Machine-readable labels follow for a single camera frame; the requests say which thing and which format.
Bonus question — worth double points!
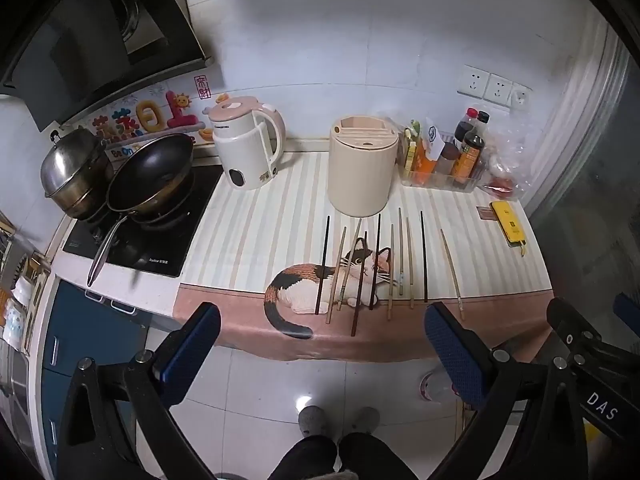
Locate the clear plastic bag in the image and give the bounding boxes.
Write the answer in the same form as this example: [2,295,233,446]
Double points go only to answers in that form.
[477,115,531,201]

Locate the black wok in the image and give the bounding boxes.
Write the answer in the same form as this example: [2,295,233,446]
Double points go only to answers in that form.
[86,132,196,288]

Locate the person's right grey shoe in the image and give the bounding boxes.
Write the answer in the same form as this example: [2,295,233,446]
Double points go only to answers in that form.
[350,406,381,436]

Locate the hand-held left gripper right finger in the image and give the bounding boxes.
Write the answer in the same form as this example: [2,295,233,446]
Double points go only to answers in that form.
[425,302,596,480]

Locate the red cap dark bottle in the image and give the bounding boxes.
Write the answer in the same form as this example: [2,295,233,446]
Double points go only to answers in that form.
[454,107,480,151]

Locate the black range hood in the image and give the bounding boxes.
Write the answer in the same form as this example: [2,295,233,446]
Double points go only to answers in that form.
[0,0,213,133]

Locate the white wall socket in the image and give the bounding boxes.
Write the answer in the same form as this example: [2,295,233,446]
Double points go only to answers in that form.
[510,82,533,110]
[482,74,515,107]
[457,64,491,101]

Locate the row of wooden chopsticks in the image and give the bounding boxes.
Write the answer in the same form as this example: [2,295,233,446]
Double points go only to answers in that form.
[325,207,466,325]

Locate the yellow device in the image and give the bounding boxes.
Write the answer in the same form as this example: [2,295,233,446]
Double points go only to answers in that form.
[490,201,528,257]

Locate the striped cat print mat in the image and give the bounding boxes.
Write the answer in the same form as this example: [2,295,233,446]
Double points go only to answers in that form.
[172,150,553,363]

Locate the orange label sauce bottle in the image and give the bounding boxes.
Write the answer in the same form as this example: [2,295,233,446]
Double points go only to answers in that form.
[452,132,487,183]

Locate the colourful wall stickers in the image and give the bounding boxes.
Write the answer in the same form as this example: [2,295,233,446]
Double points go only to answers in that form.
[75,90,216,147]

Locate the beige utensil holder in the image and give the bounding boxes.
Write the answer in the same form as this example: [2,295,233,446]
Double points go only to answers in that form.
[327,115,399,217]

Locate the person's left leg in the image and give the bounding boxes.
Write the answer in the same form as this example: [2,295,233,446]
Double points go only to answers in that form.
[270,435,338,480]

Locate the black induction cooktop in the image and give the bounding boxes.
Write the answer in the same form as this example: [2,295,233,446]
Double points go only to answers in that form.
[62,162,223,278]

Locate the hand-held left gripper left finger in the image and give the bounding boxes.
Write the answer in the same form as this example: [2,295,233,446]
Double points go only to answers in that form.
[47,302,222,480]

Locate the person's left grey shoe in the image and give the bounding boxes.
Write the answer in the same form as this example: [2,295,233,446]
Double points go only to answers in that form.
[298,406,331,438]

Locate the pink white electric kettle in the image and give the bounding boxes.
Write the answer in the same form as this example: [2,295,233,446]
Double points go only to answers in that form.
[202,95,287,191]

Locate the steel pot with lid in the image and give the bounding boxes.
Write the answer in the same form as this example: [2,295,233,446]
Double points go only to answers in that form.
[40,127,116,221]

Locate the person's grey shoe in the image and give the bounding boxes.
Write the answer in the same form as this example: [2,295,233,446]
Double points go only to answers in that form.
[298,406,331,438]
[350,406,381,436]

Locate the clear condiment tray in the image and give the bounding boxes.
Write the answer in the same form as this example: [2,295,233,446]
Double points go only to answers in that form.
[400,167,488,195]

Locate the cluttered side shelf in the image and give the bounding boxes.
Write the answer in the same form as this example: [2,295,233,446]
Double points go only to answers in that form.
[0,212,53,361]

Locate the white door frame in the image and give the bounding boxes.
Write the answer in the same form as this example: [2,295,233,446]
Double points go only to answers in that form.
[520,10,631,221]

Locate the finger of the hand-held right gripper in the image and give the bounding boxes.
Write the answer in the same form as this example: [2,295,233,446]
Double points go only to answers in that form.
[614,292,640,321]
[546,298,606,366]

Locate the blue cabinet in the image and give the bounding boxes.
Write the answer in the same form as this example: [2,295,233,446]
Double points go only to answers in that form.
[40,280,151,461]

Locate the pink white floor container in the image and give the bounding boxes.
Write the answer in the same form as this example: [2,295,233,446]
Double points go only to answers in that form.
[419,370,468,403]

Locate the orange packet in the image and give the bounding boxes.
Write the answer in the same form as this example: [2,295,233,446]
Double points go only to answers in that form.
[417,142,441,186]

